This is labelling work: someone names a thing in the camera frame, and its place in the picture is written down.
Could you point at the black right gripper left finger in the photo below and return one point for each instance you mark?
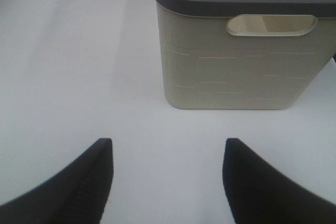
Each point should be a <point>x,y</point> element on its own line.
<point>76,194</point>

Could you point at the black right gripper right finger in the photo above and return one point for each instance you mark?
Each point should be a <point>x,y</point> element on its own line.
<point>258,193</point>

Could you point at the beige basket grey rim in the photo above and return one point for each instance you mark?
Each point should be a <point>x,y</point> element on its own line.
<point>243,54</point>

